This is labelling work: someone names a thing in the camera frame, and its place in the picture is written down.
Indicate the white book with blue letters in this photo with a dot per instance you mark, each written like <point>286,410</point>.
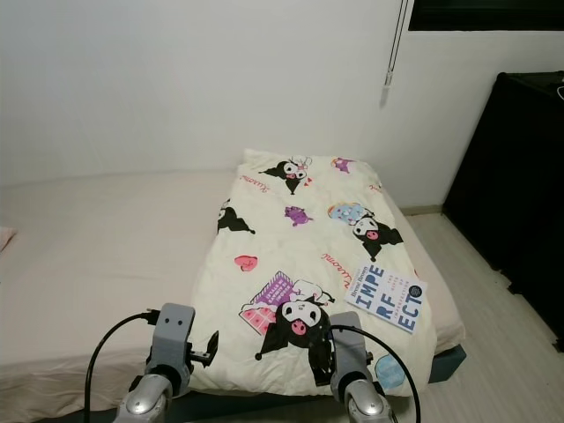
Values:
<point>386,297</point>

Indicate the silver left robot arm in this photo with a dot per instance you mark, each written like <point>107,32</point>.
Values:
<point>154,401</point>

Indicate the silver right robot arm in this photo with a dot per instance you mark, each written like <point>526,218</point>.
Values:
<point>366,404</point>

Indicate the cream cartoon print blanket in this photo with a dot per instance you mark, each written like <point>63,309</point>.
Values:
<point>308,238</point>

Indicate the bed mattress with beige sheet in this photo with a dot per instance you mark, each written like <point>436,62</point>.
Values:
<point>88,256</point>

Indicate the tall black furniture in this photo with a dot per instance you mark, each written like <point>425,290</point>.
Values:
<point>511,194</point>

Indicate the white window blind wand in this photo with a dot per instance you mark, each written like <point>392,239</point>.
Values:
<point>394,40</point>

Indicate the dark window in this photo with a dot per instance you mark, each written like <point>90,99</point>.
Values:
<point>485,13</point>

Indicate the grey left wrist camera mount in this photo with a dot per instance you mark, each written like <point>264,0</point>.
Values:
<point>174,335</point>

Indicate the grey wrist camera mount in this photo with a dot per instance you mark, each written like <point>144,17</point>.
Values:
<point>351,344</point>
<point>174,335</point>

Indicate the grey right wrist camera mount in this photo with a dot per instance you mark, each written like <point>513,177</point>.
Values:
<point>351,344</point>

